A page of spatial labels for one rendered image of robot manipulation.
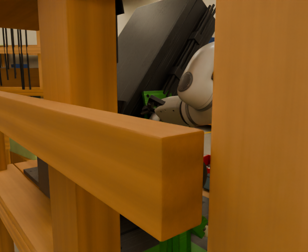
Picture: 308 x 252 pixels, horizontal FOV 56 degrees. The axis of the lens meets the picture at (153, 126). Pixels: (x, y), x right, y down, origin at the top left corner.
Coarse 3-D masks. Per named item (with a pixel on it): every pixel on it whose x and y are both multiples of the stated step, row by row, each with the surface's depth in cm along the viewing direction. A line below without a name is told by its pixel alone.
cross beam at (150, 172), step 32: (0, 96) 67; (0, 128) 71; (32, 128) 50; (64, 128) 38; (96, 128) 31; (128, 128) 26; (160, 128) 26; (192, 128) 26; (64, 160) 39; (96, 160) 32; (128, 160) 26; (160, 160) 23; (192, 160) 25; (96, 192) 32; (128, 192) 27; (160, 192) 23; (192, 192) 25; (160, 224) 24; (192, 224) 26
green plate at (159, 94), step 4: (144, 92) 91; (148, 92) 92; (152, 92) 93; (156, 92) 94; (160, 92) 95; (144, 96) 91; (148, 96) 91; (156, 96) 93; (160, 96) 94; (164, 96) 95; (144, 100) 91; (144, 104) 91; (144, 116) 94; (148, 116) 90
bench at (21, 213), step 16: (32, 160) 153; (0, 176) 129; (16, 176) 129; (0, 192) 111; (16, 192) 111; (32, 192) 111; (0, 208) 113; (16, 208) 98; (32, 208) 98; (48, 208) 98; (0, 224) 140; (16, 224) 91; (32, 224) 87; (48, 224) 87; (0, 240) 141; (16, 240) 95; (32, 240) 79; (48, 240) 79
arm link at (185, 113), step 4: (184, 104) 72; (184, 108) 72; (184, 112) 72; (188, 112) 71; (184, 116) 73; (188, 116) 72; (188, 120) 72; (192, 120) 72; (192, 124) 73; (196, 124) 73
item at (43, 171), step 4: (40, 160) 104; (40, 164) 104; (44, 164) 101; (40, 168) 105; (44, 168) 101; (40, 172) 105; (44, 172) 102; (48, 172) 98; (40, 176) 106; (44, 176) 102; (48, 176) 98; (40, 180) 106; (44, 180) 103; (48, 180) 99; (40, 184) 107; (44, 184) 103; (48, 184) 99; (40, 188) 108; (44, 188) 104; (48, 188) 100; (44, 192) 104; (48, 192) 100; (48, 196) 101
